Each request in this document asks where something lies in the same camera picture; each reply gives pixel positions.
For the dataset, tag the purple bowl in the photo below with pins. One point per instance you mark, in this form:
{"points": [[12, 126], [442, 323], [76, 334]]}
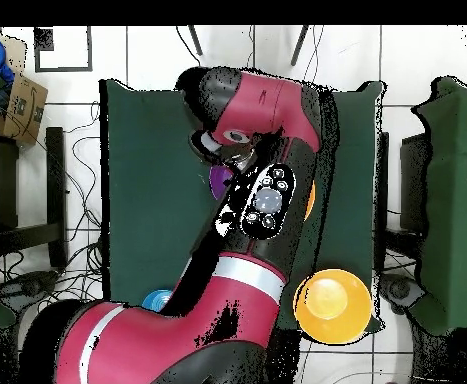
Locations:
{"points": [[218, 182]]}

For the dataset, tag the large orange bowl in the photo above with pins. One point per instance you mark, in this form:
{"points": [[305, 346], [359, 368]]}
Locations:
{"points": [[311, 200], [333, 308]]}

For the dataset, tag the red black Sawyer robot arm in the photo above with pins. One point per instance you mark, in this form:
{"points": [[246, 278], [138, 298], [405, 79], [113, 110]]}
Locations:
{"points": [[265, 108]]}

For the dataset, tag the dark green table cloth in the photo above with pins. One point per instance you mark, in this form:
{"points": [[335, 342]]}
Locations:
{"points": [[157, 180]]}

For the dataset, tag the black tripod leg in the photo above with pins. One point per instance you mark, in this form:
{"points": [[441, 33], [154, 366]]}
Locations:
{"points": [[299, 44], [195, 40]]}

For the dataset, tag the small light blue bowl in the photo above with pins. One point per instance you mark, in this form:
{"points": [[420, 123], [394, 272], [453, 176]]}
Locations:
{"points": [[155, 300]]}

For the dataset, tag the cardboard box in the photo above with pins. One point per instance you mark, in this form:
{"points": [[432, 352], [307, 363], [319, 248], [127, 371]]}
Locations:
{"points": [[25, 108]]}

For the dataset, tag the black tripod base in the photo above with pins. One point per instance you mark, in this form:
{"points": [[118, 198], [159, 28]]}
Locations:
{"points": [[403, 290], [29, 286]]}

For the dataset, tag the black metal frame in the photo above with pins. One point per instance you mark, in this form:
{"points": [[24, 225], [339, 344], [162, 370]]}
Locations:
{"points": [[413, 180], [55, 180]]}

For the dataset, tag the black square floor frame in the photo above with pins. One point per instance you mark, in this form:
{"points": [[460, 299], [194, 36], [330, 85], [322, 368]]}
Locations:
{"points": [[63, 70]]}

